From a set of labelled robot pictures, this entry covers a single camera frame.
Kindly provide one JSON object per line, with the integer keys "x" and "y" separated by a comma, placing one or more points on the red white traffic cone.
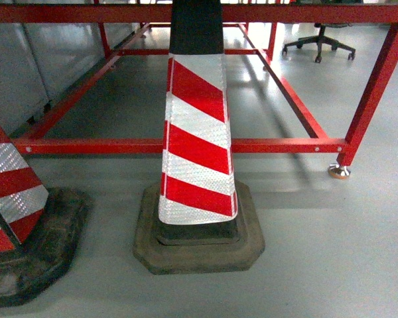
{"x": 199, "y": 218}

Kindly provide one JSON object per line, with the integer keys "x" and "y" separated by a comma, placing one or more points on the black office chair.
{"x": 321, "y": 39}

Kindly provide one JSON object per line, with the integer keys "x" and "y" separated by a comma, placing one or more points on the grey metal cabinets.
{"x": 39, "y": 62}

